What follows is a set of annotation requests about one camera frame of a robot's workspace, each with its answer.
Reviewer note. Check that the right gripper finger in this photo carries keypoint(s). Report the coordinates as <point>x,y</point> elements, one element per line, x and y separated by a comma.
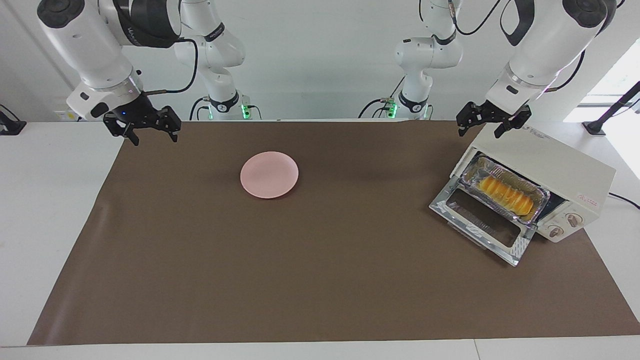
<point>134,138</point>
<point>174,135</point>

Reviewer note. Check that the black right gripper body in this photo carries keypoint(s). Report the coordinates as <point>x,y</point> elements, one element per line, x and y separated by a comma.
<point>140,114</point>

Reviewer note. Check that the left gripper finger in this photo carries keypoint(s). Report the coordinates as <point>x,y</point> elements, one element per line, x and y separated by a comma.
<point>501,131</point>
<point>461,130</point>

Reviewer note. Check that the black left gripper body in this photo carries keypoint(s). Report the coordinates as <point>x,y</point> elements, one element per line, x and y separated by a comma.
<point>482,112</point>

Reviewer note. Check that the aluminium foil baking tray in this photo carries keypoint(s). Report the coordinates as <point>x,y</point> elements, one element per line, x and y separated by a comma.
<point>472,170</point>

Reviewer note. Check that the yellow sliced bread loaf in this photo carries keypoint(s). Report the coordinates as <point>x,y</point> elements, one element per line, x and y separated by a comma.
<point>505,195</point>

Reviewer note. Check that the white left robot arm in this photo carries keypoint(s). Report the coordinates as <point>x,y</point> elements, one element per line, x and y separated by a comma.
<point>550,45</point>

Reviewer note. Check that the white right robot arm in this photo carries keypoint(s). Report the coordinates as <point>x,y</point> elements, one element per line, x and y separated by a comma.
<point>85,40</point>

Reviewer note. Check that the cream toaster oven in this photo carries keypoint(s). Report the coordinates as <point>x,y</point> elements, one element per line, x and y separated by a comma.
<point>550,160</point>

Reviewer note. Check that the glass oven door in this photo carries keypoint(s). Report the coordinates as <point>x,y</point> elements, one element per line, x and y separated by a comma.
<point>450,212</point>

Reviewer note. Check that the round oven knob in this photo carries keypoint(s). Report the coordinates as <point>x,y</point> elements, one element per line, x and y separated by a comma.
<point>556,231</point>
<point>573,219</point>

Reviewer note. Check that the black stand with pole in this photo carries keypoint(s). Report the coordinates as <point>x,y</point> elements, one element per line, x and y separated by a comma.
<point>595,127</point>

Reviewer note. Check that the pink round plate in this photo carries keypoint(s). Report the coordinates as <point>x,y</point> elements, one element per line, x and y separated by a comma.
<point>270,175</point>

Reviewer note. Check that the black table clamp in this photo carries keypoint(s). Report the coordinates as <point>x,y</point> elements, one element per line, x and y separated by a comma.
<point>10,127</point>

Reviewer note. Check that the brown table mat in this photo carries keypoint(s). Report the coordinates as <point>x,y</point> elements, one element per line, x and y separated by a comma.
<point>320,280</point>

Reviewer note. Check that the white wall socket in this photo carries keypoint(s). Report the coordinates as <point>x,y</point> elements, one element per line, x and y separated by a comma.
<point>65,116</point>

